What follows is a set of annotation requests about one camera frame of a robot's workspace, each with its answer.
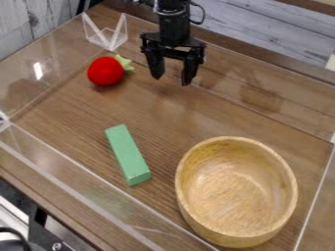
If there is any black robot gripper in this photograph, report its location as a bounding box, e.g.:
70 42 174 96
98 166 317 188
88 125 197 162
140 9 205 86

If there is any red plush strawberry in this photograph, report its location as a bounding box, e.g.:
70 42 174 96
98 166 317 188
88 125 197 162
86 54 134 86

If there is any round wooden bowl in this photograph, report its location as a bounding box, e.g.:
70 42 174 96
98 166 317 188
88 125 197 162
174 136 299 248

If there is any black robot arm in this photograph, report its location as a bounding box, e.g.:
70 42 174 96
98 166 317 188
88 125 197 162
140 0 206 86

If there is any green rectangular block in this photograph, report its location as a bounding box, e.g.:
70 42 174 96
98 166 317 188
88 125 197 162
104 125 152 186

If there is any clear acrylic enclosure wall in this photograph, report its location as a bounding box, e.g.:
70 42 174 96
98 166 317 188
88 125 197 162
0 112 218 251

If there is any black table leg bracket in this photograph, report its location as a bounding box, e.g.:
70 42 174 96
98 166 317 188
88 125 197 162
29 207 74 251

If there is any black cable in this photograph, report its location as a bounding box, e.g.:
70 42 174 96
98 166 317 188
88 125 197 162
0 226 33 251

